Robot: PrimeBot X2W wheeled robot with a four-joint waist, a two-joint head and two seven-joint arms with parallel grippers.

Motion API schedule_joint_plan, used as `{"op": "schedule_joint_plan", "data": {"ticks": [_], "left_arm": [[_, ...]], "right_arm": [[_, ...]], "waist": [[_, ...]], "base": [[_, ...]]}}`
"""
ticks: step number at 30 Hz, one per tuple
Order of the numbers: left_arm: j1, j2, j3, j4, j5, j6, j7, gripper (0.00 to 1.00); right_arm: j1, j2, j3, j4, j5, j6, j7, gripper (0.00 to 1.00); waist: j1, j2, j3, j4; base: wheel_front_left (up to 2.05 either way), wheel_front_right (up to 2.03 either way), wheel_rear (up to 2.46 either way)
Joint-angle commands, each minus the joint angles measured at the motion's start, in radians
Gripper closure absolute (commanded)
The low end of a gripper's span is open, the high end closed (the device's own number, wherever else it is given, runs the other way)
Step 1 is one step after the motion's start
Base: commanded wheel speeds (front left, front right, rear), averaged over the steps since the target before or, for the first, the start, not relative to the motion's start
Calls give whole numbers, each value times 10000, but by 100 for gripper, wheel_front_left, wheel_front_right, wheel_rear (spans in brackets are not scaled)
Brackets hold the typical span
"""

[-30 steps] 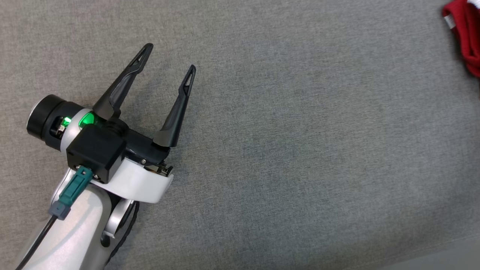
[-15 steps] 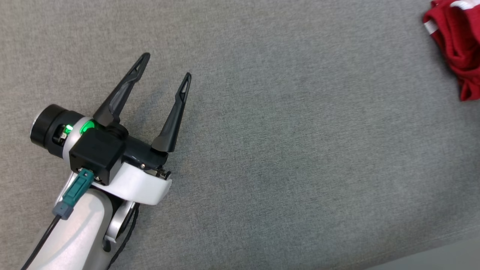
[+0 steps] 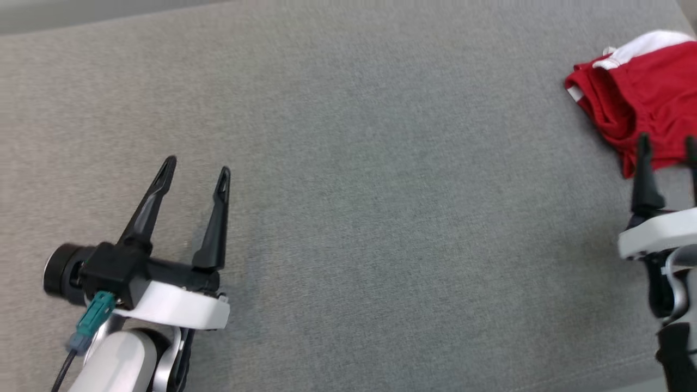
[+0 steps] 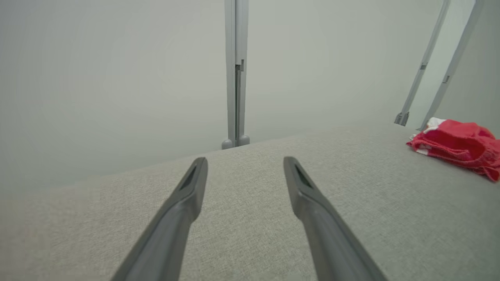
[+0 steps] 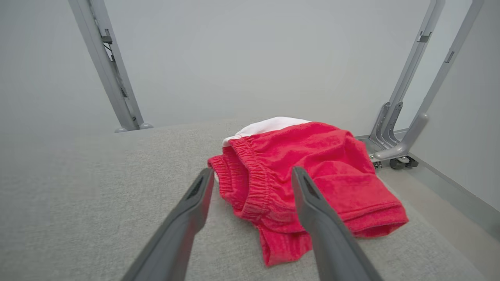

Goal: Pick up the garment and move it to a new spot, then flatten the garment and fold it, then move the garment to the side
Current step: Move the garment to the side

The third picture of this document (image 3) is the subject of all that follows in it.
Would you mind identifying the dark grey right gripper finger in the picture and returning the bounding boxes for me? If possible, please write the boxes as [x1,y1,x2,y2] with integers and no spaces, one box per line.
[685,136,697,205]
[631,132,666,216]

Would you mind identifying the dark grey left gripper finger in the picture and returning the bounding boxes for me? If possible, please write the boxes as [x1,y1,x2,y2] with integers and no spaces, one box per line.
[192,166,231,272]
[117,155,178,254]

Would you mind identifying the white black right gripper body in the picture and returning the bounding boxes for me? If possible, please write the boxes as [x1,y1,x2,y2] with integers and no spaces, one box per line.
[618,207,697,261]

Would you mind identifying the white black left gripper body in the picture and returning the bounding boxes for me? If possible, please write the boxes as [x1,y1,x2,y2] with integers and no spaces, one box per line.
[112,259,231,331]

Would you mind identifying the red shorts with white stripe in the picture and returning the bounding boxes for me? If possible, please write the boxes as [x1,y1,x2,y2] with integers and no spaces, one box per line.
[564,30,697,179]

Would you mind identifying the teal connector camera cable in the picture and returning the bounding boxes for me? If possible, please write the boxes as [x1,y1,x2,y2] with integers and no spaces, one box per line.
[52,291,116,392]

